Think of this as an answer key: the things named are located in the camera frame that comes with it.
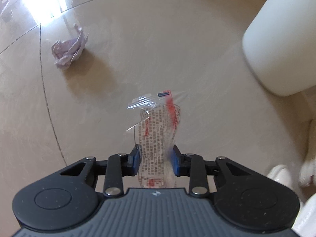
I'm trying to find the white plastic trash bin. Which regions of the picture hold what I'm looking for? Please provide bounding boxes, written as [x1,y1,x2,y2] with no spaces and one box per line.
[242,0,315,96]

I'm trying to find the red printed clear wrapper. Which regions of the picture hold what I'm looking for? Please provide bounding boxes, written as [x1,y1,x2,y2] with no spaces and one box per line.
[127,90,187,188]

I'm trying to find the lilac paper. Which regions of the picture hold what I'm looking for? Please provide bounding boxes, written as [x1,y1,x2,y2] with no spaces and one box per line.
[51,24,88,70]

